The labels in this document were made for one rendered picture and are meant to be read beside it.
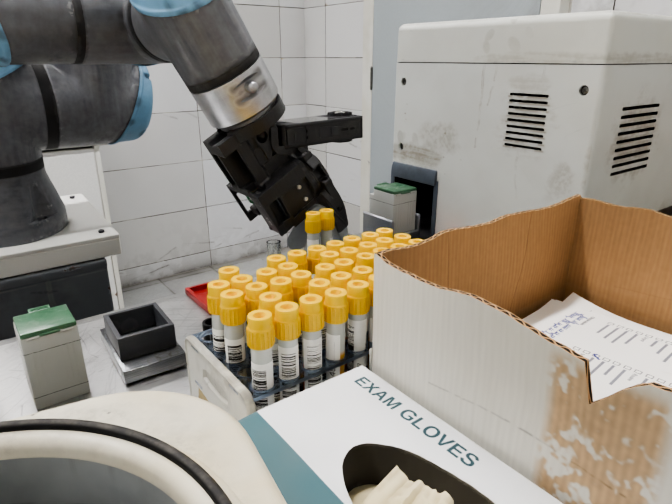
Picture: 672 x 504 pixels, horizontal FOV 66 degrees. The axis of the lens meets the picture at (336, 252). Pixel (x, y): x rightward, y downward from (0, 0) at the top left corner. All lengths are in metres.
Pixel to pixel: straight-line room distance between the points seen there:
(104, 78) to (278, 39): 2.40
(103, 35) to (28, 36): 0.06
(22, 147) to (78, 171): 1.35
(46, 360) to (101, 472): 0.24
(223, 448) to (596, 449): 0.16
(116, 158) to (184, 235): 0.55
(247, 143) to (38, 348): 0.25
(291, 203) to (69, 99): 0.36
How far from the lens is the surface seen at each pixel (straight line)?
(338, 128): 0.58
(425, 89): 0.68
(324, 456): 0.29
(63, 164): 2.12
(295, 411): 0.31
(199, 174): 2.96
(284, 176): 0.53
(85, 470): 0.25
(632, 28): 0.58
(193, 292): 0.62
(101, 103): 0.79
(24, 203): 0.79
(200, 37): 0.48
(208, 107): 0.51
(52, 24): 0.55
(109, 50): 0.57
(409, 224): 0.68
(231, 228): 3.11
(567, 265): 0.52
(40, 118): 0.78
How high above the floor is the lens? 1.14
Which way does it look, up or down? 20 degrees down
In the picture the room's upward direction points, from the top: straight up
